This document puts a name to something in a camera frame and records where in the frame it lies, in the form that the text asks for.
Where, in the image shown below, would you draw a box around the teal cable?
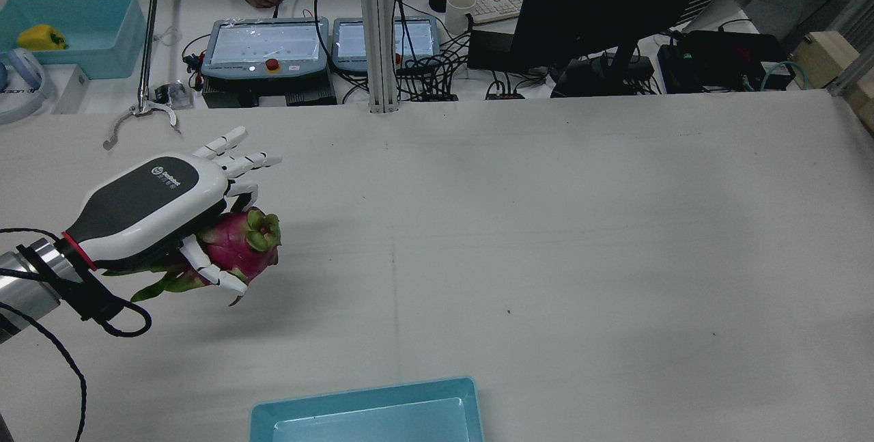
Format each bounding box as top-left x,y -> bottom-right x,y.
761,61 -> 808,92

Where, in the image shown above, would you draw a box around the small clear plastic object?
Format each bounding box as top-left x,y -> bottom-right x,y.
155,82 -> 195,110

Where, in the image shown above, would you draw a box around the large grey teach pendant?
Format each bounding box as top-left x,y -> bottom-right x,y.
201,17 -> 334,83

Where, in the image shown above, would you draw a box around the white ceramic mug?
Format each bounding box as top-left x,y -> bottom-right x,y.
445,0 -> 477,36

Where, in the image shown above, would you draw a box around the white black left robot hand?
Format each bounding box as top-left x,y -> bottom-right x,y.
61,126 -> 283,296

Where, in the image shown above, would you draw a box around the black box under pendant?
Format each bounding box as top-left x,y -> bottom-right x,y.
202,77 -> 338,109

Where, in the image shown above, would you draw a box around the small white box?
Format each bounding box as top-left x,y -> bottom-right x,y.
51,64 -> 90,115

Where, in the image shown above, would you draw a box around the metal reach grabber tool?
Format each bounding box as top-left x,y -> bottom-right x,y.
102,0 -> 182,152

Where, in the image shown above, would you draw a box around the black monitor stand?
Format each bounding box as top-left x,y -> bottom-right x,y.
550,39 -> 656,98

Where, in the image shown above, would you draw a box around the silver aluminium profile post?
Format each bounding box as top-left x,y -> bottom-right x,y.
356,0 -> 399,114

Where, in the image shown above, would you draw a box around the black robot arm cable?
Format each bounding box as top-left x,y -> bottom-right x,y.
0,227 -> 153,442

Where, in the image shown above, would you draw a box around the light wooden box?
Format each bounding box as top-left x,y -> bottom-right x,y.
795,31 -> 862,90

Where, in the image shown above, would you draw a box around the pink green dragon fruit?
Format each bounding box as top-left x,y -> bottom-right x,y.
102,208 -> 282,307

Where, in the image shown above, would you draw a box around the black equipment box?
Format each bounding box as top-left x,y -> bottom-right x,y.
658,30 -> 797,94

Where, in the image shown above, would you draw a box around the white computer keyboard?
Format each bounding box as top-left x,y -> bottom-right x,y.
470,0 -> 527,25

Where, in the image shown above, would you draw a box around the empty light blue plastic bin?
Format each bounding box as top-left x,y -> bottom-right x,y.
249,377 -> 485,442

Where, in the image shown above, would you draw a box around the silver aluminium frame bar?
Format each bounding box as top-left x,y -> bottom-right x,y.
826,0 -> 874,98

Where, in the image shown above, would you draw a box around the light blue white headphones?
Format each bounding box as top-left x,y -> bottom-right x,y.
0,48 -> 53,126

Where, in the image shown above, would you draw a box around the yellow bell pepper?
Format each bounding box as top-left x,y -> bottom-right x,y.
17,24 -> 68,51

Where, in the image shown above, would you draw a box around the black tangled cable bundle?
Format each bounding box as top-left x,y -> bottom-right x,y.
396,31 -> 487,102

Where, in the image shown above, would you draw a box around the small grey teach pendant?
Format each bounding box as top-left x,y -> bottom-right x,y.
332,17 -> 442,73

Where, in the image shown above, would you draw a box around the light blue bin with pepper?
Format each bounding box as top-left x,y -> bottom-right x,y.
0,0 -> 146,80

